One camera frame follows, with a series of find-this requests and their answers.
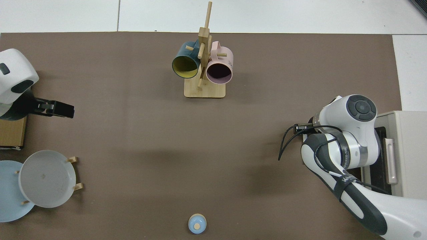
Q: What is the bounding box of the light blue plate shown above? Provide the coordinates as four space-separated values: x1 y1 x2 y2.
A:
0 160 35 223

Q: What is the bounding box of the dark teal mug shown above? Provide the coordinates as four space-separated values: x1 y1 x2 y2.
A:
172 41 201 79

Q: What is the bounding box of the grey plate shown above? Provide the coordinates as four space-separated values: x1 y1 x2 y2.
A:
18 150 76 208

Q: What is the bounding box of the brown table cloth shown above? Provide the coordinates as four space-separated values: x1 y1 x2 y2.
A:
0 32 402 240

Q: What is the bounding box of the pale toaster oven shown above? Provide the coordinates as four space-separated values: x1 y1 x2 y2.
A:
361 111 427 200

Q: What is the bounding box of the wooden cup stand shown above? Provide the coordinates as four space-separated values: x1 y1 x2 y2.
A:
184 1 226 99

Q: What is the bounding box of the wooden plate rack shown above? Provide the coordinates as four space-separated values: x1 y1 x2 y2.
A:
15 156 84 205

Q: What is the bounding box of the pink mug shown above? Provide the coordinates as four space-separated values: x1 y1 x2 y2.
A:
205 41 234 85

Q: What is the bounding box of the wire basket with wooden floor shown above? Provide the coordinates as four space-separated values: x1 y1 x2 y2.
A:
0 115 28 149

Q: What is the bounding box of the dark grey device corner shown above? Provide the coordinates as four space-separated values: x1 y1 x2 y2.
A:
410 0 427 19

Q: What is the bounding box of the small blue round thing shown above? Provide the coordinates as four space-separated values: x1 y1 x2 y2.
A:
188 214 207 234

